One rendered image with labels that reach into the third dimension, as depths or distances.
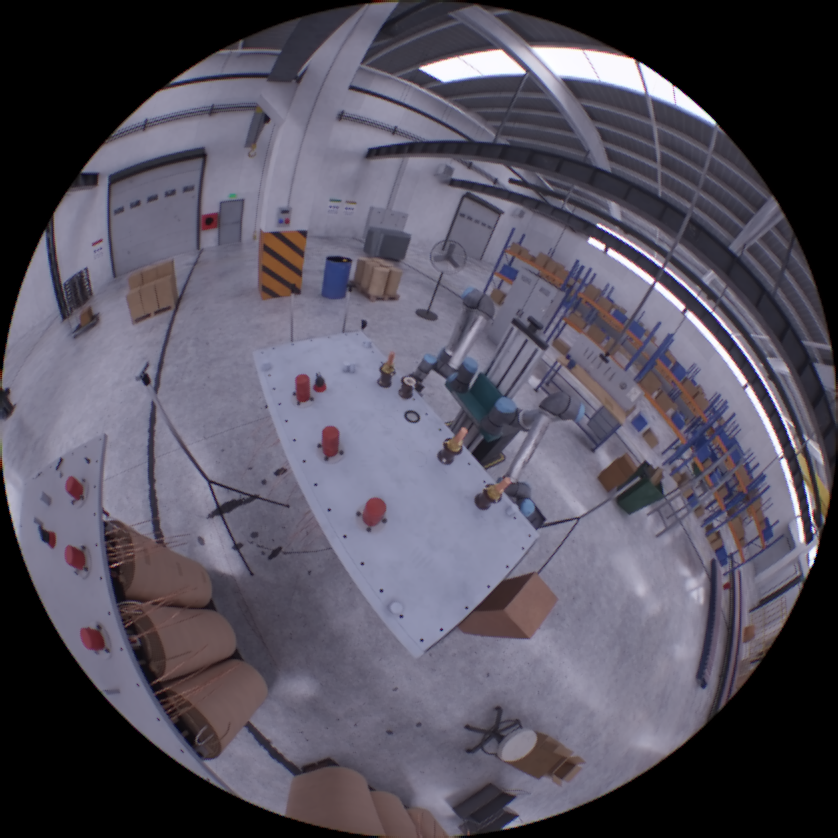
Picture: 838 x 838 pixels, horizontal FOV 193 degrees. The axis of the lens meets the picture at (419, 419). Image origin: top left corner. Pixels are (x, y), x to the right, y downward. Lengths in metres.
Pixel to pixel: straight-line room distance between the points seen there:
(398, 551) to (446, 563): 0.19
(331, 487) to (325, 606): 1.45
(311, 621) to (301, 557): 0.57
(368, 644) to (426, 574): 1.45
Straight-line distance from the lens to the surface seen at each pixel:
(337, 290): 5.77
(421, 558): 0.95
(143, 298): 6.76
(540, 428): 1.35
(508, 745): 2.62
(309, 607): 2.27
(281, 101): 5.91
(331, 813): 2.15
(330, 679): 2.38
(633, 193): 7.02
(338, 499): 0.96
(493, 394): 2.02
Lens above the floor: 2.25
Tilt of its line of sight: 45 degrees down
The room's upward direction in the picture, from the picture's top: 24 degrees clockwise
